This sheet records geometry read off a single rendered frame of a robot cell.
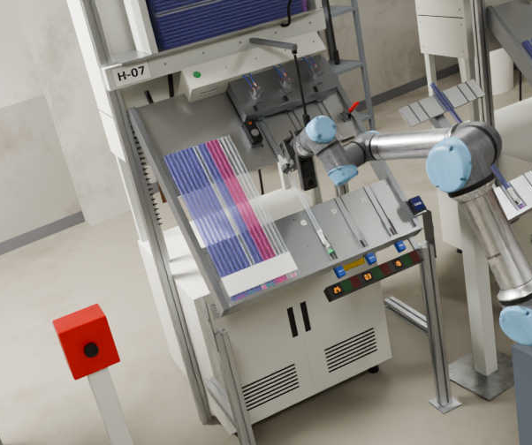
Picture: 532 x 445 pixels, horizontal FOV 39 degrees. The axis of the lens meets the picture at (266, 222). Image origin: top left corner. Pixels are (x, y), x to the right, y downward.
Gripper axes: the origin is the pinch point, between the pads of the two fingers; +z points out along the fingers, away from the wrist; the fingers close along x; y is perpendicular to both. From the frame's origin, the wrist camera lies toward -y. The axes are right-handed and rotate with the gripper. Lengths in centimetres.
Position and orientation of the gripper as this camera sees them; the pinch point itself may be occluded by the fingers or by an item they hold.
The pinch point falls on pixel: (288, 171)
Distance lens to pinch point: 235.5
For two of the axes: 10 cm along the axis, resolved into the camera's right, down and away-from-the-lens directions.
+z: -2.7, 2.3, 9.4
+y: -3.9, -9.2, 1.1
